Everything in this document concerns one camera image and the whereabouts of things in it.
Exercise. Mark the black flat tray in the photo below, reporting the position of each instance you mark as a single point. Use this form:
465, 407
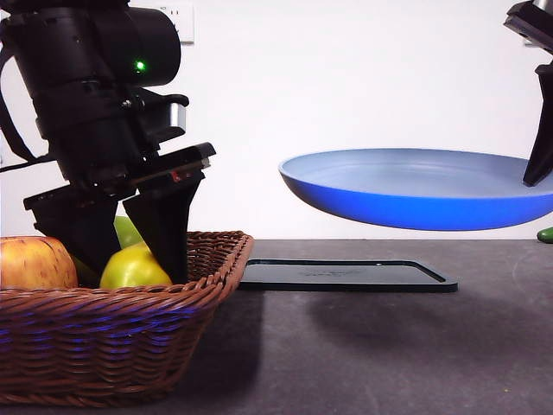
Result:
345, 276

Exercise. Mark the white wall socket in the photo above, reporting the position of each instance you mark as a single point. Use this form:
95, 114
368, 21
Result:
186, 26

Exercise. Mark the green cucumber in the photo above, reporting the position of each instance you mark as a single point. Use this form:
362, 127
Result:
546, 235

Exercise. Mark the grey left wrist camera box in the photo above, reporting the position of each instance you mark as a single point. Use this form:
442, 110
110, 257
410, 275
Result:
176, 116

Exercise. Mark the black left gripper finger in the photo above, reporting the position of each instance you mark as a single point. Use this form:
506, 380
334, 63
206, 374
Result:
168, 225
82, 229

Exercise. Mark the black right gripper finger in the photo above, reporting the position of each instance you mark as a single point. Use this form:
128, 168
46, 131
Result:
542, 129

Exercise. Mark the green apple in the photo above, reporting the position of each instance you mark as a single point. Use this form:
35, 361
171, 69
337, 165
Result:
127, 233

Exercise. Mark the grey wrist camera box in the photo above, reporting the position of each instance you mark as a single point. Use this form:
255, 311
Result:
545, 3
176, 116

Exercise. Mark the red yellow apple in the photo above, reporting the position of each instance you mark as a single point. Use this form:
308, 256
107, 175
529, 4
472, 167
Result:
30, 263

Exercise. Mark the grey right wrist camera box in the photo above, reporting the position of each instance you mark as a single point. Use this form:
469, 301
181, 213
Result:
545, 3

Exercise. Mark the brown woven wicker basket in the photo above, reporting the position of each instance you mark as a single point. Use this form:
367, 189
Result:
108, 341

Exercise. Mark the yellow green lemon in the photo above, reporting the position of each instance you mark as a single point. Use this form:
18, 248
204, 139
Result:
134, 270

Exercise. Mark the blue round plate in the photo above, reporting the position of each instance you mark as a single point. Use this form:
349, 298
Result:
402, 203

